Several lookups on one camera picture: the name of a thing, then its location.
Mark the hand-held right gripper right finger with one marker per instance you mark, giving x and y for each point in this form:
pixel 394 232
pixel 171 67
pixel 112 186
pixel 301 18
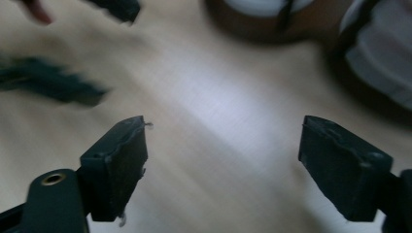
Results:
pixel 343 171

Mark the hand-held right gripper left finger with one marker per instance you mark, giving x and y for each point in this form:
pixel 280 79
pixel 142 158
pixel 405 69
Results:
pixel 113 168

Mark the stack of white paper cups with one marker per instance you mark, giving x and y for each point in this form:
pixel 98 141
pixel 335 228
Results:
pixel 382 55

